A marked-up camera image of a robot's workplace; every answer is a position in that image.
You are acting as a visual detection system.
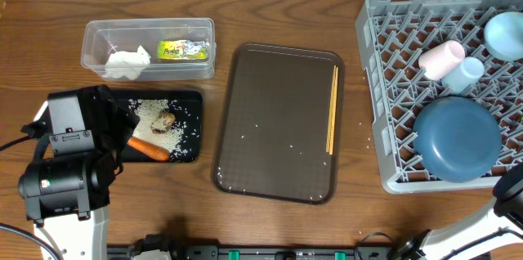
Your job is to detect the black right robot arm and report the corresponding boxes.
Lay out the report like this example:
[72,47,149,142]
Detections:
[387,164,522,260]

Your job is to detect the black waste tray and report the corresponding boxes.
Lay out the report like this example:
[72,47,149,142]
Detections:
[110,89,203,164]

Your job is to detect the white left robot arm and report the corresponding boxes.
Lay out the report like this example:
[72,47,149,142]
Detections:
[18,85,139,259]

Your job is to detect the white tissue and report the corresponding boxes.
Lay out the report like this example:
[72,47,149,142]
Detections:
[103,46,151,80]

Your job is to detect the light blue plastic cup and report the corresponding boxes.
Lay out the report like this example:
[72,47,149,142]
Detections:
[441,57,485,94]

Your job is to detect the orange carrot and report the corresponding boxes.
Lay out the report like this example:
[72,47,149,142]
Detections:
[127,137,170,162]

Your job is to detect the light blue rice bowl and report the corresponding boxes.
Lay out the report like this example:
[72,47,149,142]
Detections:
[484,11,522,61]

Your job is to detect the clear plastic bin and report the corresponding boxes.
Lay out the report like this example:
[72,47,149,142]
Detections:
[81,18,217,81]

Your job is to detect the brown food scrap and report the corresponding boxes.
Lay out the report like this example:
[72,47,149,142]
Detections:
[150,111,176,134]

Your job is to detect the blue plate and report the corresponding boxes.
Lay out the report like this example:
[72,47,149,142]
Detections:
[413,96,502,183]

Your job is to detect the grey dishwasher rack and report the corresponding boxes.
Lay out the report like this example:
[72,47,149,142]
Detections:
[355,0,522,194]

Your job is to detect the green snack wrapper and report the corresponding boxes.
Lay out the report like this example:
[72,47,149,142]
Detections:
[156,39,208,61]

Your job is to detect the wooden chopstick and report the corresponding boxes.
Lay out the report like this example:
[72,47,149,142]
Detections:
[326,65,337,155]
[328,66,338,155]

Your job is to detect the dark brown serving tray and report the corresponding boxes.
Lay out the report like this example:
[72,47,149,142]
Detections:
[211,43,344,205]

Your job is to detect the pile of white rice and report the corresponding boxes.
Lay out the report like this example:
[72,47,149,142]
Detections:
[127,98,201,159]

